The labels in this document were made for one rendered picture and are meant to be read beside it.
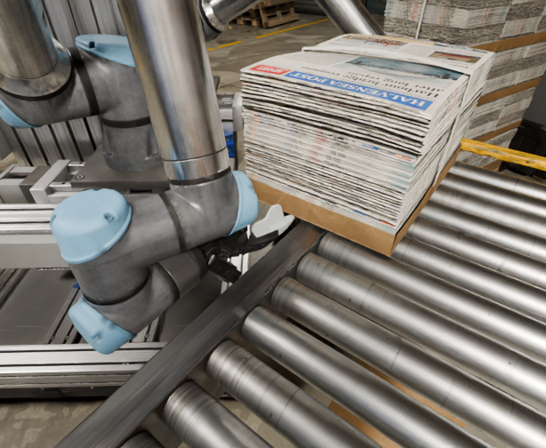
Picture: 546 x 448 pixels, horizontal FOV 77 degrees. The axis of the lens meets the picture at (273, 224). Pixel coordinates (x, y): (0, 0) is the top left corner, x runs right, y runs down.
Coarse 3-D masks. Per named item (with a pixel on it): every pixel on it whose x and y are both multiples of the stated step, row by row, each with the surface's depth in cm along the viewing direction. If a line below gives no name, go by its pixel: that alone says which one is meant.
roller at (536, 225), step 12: (444, 192) 67; (456, 192) 67; (456, 204) 66; (468, 204) 65; (480, 204) 64; (492, 204) 64; (480, 216) 64; (492, 216) 63; (504, 216) 62; (516, 216) 61; (528, 216) 61; (540, 216) 61; (528, 228) 60; (540, 228) 59
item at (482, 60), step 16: (384, 48) 62; (400, 48) 62; (416, 48) 62; (432, 48) 61; (448, 48) 61; (464, 48) 62; (464, 64) 53; (480, 64) 53; (480, 80) 58; (464, 112) 59; (464, 128) 69; (448, 160) 67
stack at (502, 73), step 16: (512, 48) 151; (496, 64) 149; (512, 64) 157; (496, 80) 156; (512, 80) 164; (480, 96) 155; (480, 112) 163; (496, 112) 173; (480, 128) 171; (464, 160) 180; (480, 160) 192
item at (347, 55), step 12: (360, 60) 56; (372, 60) 56; (384, 60) 56; (396, 60) 55; (408, 60) 55; (420, 60) 55; (432, 72) 50; (444, 72) 50; (456, 72) 51; (456, 108) 51; (444, 144) 55; (432, 180) 61
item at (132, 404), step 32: (288, 256) 53; (256, 288) 48; (224, 320) 44; (160, 352) 40; (192, 352) 40; (256, 352) 52; (128, 384) 37; (160, 384) 37; (96, 416) 35; (128, 416) 35; (160, 416) 37
